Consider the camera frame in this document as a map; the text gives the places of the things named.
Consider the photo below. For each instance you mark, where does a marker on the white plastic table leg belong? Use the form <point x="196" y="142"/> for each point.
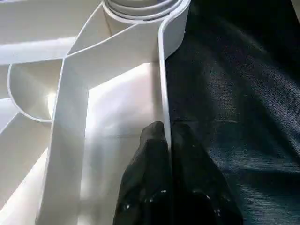
<point x="140" y="7"/>

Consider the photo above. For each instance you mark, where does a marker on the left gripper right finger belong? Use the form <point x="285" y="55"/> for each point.
<point x="201" y="192"/>

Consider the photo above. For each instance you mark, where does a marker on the black work mat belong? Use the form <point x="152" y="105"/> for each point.
<point x="243" y="103"/>

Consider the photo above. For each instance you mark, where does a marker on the white plastic table top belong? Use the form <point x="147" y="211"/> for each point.
<point x="93" y="108"/>

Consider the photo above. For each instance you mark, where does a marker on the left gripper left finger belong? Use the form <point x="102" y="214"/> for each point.
<point x="145" y="187"/>

